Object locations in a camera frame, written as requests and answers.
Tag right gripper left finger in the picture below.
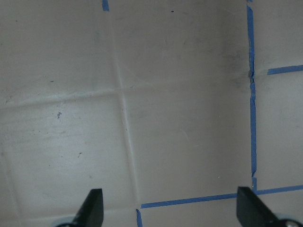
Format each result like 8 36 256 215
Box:
57 189 104 227

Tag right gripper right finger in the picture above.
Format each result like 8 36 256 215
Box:
236 187 303 227

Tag brown paper table cover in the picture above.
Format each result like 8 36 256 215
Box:
0 0 303 227

